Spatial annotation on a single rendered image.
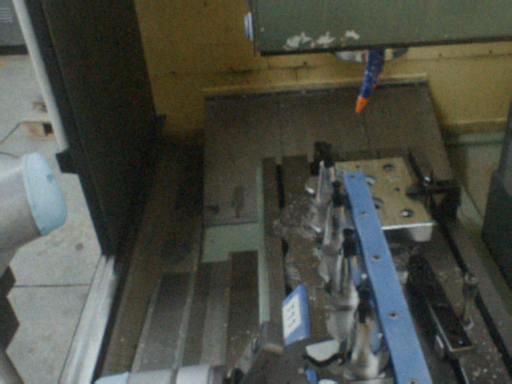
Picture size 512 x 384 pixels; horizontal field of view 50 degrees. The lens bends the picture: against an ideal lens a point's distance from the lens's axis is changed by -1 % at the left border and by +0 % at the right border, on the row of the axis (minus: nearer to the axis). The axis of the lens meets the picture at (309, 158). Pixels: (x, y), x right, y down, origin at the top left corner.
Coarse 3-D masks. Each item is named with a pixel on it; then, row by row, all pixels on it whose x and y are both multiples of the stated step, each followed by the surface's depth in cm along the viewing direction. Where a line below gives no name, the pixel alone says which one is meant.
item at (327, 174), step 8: (320, 168) 91; (328, 168) 90; (320, 176) 92; (328, 176) 91; (336, 176) 92; (320, 184) 92; (328, 184) 92; (320, 192) 93; (328, 192) 92; (320, 200) 93; (328, 200) 93
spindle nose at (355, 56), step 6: (396, 48) 96; (402, 48) 98; (408, 48) 100; (336, 54) 99; (342, 54) 98; (348, 54) 97; (354, 54) 96; (360, 54) 96; (366, 54) 96; (390, 54) 96; (396, 54) 97; (402, 54) 98; (348, 60) 98; (354, 60) 97; (360, 60) 97; (384, 60) 97
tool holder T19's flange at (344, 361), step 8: (344, 344) 68; (344, 352) 67; (384, 352) 67; (344, 360) 68; (384, 360) 66; (344, 368) 66; (352, 368) 65; (360, 368) 65; (368, 368) 65; (376, 368) 65; (384, 368) 65; (344, 376) 67; (352, 376) 66; (360, 376) 65; (368, 376) 65; (376, 376) 65; (384, 376) 66
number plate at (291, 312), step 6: (294, 300) 112; (288, 306) 112; (294, 306) 110; (288, 312) 111; (294, 312) 109; (300, 312) 108; (288, 318) 110; (294, 318) 108; (300, 318) 107; (288, 324) 109; (294, 324) 107; (288, 330) 108
